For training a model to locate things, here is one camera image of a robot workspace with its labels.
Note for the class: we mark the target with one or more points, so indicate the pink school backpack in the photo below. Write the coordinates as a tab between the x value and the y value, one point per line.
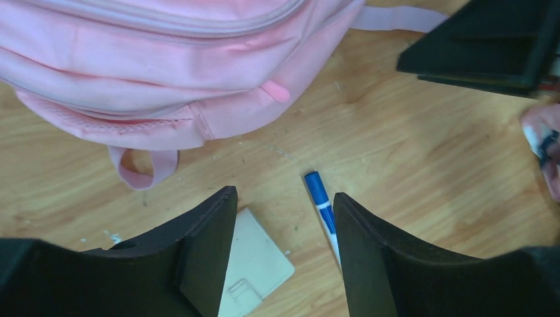
151	78

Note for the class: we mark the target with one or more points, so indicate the small beige notebook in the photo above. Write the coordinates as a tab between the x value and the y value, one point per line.
256	267

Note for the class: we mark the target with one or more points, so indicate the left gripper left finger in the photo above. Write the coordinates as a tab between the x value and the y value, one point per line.
175	269

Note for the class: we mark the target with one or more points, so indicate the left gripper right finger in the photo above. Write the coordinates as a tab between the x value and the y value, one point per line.
389	272

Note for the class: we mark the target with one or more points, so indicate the blue white marker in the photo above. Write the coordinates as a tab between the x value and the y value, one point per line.
324	208

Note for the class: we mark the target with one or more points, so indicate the pink patterned cloth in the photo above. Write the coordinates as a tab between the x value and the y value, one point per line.
540	126

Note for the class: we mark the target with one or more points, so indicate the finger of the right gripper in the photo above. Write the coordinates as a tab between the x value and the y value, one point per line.
505	47

